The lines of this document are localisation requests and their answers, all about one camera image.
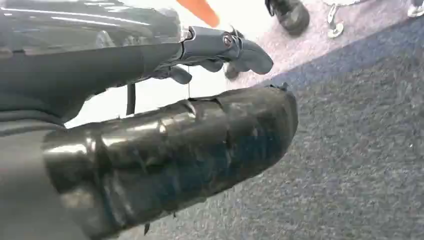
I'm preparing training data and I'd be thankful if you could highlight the person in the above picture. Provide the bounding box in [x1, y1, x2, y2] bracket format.
[175, 0, 311, 37]

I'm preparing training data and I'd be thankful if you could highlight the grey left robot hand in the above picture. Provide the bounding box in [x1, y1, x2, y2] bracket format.
[0, 0, 299, 240]

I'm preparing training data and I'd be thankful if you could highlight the short black wrist cable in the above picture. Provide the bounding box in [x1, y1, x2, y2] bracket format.
[125, 82, 137, 117]

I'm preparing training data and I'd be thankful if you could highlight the chrome stool base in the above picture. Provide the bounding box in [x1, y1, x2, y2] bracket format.
[322, 0, 363, 39]

